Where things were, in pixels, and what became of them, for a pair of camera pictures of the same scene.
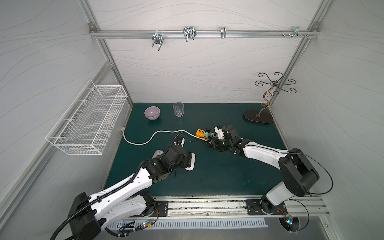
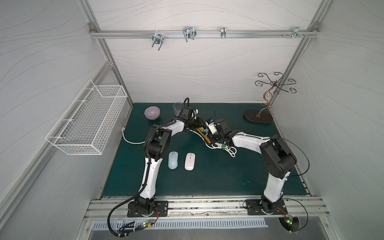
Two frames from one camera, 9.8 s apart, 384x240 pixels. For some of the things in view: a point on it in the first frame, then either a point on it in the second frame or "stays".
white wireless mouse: (193, 160) stays
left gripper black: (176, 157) → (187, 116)
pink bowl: (152, 113) stays
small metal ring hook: (223, 32) stays
